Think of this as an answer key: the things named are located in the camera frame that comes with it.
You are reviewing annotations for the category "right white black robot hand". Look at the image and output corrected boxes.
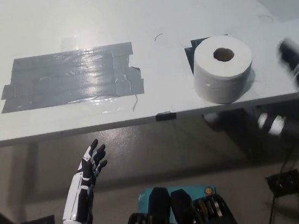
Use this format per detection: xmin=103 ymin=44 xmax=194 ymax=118
xmin=247 ymin=36 xmax=299 ymax=148

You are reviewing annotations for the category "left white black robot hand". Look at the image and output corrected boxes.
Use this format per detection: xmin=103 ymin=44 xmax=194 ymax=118
xmin=53 ymin=138 xmax=116 ymax=224

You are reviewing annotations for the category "white toilet paper roll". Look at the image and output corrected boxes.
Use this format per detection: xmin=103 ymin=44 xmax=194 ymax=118
xmin=187 ymin=31 xmax=259 ymax=108

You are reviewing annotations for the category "clear glossy tape strip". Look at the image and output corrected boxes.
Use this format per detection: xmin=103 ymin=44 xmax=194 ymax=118
xmin=0 ymin=91 xmax=139 ymax=130

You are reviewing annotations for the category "light sneaker shoe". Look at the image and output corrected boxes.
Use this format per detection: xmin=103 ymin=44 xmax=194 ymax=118
xmin=203 ymin=109 xmax=240 ymax=136

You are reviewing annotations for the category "black tape square patch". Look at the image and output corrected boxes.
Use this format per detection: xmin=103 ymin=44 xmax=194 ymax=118
xmin=183 ymin=32 xmax=258 ymax=97

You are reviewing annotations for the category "small black tape piece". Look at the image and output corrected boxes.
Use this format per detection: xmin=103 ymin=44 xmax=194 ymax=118
xmin=154 ymin=110 xmax=178 ymax=122

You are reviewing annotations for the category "grey duct tape patch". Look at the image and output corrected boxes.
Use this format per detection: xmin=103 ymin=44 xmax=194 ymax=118
xmin=0 ymin=40 xmax=147 ymax=114

